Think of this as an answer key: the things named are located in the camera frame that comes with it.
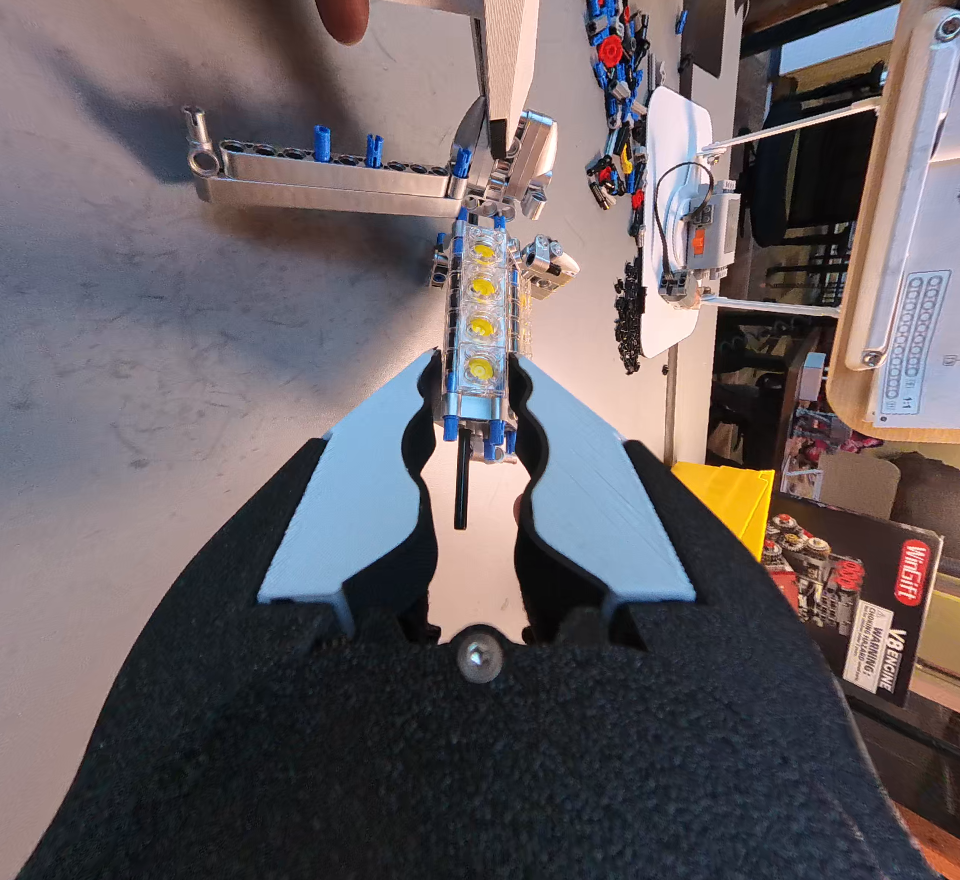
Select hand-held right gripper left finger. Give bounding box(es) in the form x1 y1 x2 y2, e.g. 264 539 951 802
258 349 445 634

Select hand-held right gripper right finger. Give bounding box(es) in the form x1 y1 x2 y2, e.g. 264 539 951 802
507 353 697 634

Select black office chair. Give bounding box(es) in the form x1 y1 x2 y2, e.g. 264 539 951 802
750 94 856 251

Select pile of mixed brick parts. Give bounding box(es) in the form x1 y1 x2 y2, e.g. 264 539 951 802
555 0 654 236

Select black engine kit box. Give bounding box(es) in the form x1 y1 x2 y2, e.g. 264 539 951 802
761 493 945 709

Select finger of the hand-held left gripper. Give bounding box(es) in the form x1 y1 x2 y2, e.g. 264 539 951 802
471 0 549 155

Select black motor cable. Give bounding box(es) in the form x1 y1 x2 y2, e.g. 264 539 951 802
654 161 715 274

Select nested yellow empty bins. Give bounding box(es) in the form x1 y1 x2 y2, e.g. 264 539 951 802
671 461 776 559

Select grey toy motor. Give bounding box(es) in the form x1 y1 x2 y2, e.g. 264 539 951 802
658 268 710 305

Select person's left hand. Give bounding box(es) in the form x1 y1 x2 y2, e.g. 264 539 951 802
308 0 374 47

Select grey battery box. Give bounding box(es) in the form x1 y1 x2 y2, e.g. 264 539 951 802
678 190 744 281

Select clear engine block yellow crankshaft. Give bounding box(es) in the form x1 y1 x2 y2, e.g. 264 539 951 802
431 208 582 530

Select grey beam with motor block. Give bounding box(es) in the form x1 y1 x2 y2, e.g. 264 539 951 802
182 106 560 221

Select pile of black pins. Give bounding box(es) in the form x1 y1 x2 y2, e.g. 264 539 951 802
613 257 648 376

